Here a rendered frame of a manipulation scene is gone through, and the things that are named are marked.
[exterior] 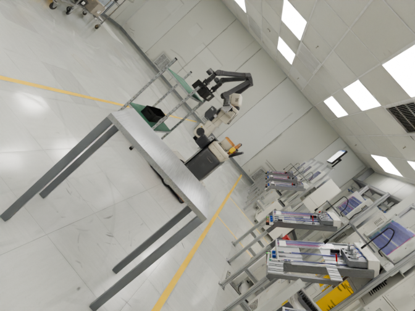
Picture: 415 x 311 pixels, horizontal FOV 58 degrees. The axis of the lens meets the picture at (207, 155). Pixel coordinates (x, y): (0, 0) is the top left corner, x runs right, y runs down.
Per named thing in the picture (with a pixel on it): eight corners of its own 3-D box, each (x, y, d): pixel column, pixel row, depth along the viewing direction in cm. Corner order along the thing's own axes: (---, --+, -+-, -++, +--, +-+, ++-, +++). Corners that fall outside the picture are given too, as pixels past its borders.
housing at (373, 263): (367, 278, 281) (368, 260, 281) (352, 257, 330) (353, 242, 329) (378, 279, 280) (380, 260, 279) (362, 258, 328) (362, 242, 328)
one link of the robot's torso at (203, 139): (202, 151, 476) (216, 139, 472) (197, 152, 448) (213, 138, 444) (188, 135, 478) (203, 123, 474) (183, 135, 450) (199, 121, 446)
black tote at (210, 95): (200, 96, 437) (207, 90, 435) (191, 85, 438) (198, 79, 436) (208, 102, 493) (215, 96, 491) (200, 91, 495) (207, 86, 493)
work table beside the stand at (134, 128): (41, 192, 234) (133, 107, 222) (117, 271, 241) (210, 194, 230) (-1, 216, 190) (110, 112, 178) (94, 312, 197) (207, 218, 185)
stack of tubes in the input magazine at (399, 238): (386, 255, 280) (416, 233, 276) (368, 237, 330) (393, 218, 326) (398, 268, 279) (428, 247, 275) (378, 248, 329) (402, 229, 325)
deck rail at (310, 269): (277, 271, 289) (277, 263, 289) (277, 270, 291) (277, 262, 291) (374, 278, 279) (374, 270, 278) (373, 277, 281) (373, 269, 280)
